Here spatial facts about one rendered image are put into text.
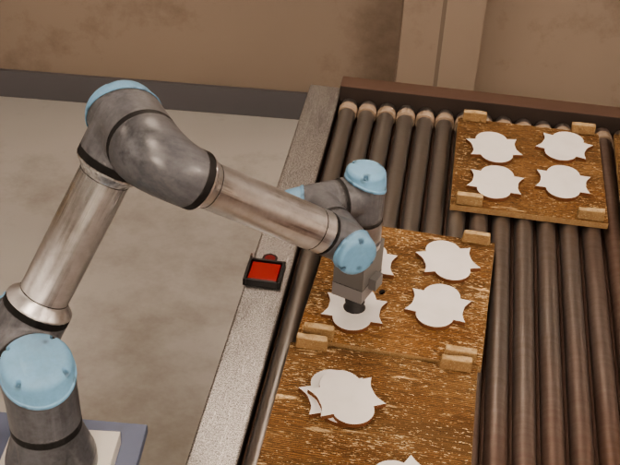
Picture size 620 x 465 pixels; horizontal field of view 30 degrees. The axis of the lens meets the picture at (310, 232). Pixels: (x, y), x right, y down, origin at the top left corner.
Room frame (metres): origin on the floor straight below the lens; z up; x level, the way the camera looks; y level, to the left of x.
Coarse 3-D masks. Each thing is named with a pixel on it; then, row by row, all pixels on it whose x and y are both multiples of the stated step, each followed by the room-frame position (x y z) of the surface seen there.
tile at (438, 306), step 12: (432, 288) 1.84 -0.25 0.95; (444, 288) 1.85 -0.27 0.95; (420, 300) 1.80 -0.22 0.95; (432, 300) 1.80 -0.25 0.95; (444, 300) 1.81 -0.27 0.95; (456, 300) 1.81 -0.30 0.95; (468, 300) 1.81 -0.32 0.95; (408, 312) 1.77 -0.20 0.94; (420, 312) 1.76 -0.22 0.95; (432, 312) 1.77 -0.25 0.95; (444, 312) 1.77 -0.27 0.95; (456, 312) 1.77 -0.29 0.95; (420, 324) 1.74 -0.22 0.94; (432, 324) 1.73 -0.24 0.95; (444, 324) 1.73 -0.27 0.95
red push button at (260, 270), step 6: (252, 264) 1.91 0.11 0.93; (258, 264) 1.91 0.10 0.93; (264, 264) 1.91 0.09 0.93; (270, 264) 1.91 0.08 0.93; (276, 264) 1.92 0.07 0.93; (252, 270) 1.89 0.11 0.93; (258, 270) 1.89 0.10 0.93; (264, 270) 1.89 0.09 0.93; (270, 270) 1.89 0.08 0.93; (276, 270) 1.89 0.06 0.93; (252, 276) 1.87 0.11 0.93; (258, 276) 1.87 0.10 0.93; (264, 276) 1.87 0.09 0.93; (270, 276) 1.87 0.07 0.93; (276, 276) 1.87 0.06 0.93
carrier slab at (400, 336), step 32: (416, 256) 1.96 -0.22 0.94; (480, 256) 1.98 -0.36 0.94; (320, 288) 1.83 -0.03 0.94; (384, 288) 1.85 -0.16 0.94; (416, 288) 1.85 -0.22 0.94; (480, 288) 1.87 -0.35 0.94; (320, 320) 1.73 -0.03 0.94; (384, 320) 1.74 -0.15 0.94; (480, 320) 1.76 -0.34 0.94; (384, 352) 1.65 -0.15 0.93; (416, 352) 1.65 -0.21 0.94; (480, 352) 1.67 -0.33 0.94
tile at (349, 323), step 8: (328, 296) 1.80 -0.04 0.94; (336, 296) 1.80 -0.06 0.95; (368, 296) 1.80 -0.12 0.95; (328, 304) 1.77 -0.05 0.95; (336, 304) 1.77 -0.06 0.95; (368, 304) 1.78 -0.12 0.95; (376, 304) 1.78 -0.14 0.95; (384, 304) 1.78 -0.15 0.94; (328, 312) 1.75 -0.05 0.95; (336, 312) 1.75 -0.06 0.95; (344, 312) 1.75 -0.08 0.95; (368, 312) 1.75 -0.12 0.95; (376, 312) 1.76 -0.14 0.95; (336, 320) 1.72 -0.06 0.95; (344, 320) 1.72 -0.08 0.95; (352, 320) 1.73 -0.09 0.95; (360, 320) 1.73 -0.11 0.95; (368, 320) 1.73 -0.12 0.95; (376, 320) 1.73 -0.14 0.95; (344, 328) 1.70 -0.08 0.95; (352, 328) 1.70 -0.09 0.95; (360, 328) 1.70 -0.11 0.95
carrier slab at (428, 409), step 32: (288, 352) 1.63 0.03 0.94; (320, 352) 1.64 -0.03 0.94; (352, 352) 1.64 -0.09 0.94; (288, 384) 1.55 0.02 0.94; (384, 384) 1.56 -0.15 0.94; (416, 384) 1.57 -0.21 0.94; (448, 384) 1.57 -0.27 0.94; (288, 416) 1.46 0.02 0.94; (384, 416) 1.48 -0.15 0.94; (416, 416) 1.48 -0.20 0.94; (448, 416) 1.49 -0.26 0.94; (288, 448) 1.39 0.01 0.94; (320, 448) 1.39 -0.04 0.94; (352, 448) 1.40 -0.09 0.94; (384, 448) 1.40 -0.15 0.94; (416, 448) 1.41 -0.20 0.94; (448, 448) 1.41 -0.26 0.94
